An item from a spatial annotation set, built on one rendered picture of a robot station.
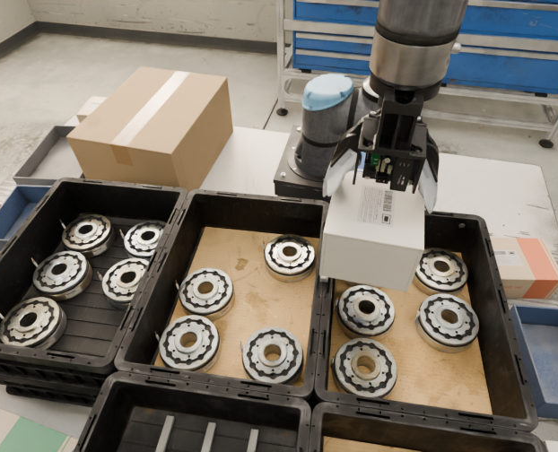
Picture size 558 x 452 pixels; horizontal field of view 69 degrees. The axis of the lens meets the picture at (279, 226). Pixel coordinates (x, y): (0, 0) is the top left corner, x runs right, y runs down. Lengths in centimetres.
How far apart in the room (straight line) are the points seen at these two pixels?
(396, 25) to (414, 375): 55
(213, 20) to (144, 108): 254
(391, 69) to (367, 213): 19
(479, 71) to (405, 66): 226
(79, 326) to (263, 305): 35
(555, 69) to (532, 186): 141
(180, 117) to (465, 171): 86
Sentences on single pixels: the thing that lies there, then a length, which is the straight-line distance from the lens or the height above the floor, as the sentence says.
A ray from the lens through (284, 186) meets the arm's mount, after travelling 109.
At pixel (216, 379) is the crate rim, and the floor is 93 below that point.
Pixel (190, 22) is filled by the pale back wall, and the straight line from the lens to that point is 382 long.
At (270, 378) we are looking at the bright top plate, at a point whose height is 86.
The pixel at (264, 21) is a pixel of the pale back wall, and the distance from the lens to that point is 359.
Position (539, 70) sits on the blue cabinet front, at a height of 45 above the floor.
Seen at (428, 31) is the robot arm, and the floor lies 136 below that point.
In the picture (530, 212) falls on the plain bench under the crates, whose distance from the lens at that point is 131.
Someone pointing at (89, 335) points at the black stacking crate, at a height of 83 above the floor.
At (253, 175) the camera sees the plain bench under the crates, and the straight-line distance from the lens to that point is 125.
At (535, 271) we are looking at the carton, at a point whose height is 77.
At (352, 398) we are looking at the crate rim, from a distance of 62.
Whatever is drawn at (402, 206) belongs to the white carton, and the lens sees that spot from 55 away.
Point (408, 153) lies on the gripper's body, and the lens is 45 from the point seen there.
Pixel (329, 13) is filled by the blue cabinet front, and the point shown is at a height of 66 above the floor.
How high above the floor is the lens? 151
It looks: 47 degrees down
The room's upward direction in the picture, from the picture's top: 1 degrees counter-clockwise
